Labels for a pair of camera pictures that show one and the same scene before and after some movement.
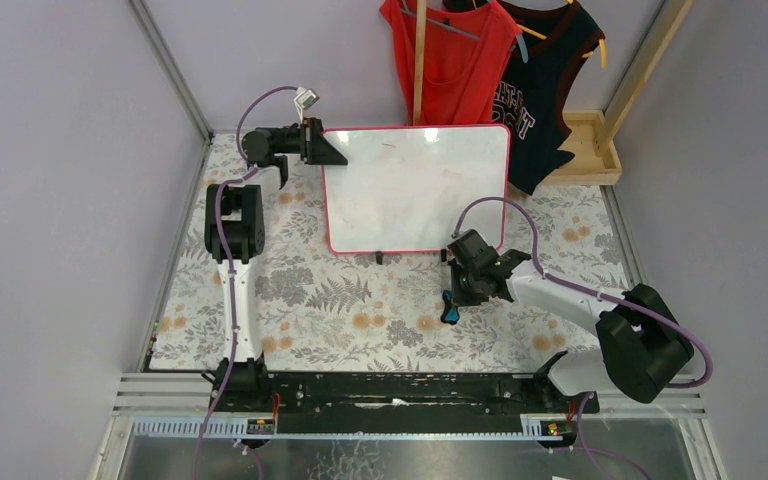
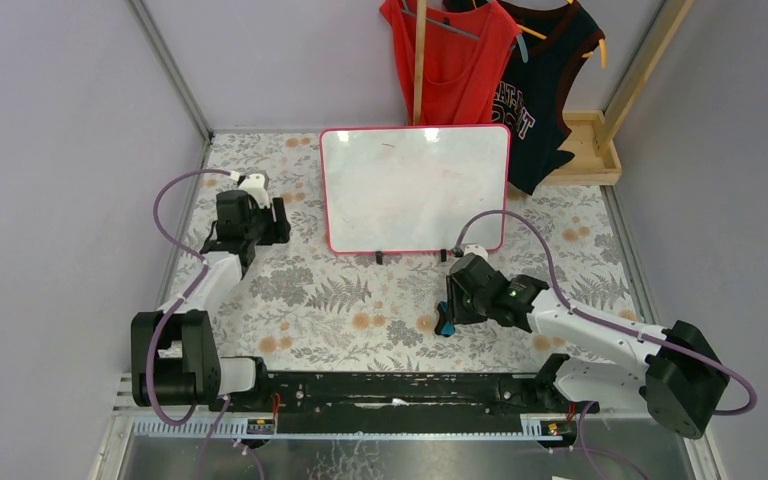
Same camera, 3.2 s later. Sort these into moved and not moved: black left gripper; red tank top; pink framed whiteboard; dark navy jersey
Moved: black left gripper
Not moved: red tank top; dark navy jersey; pink framed whiteboard
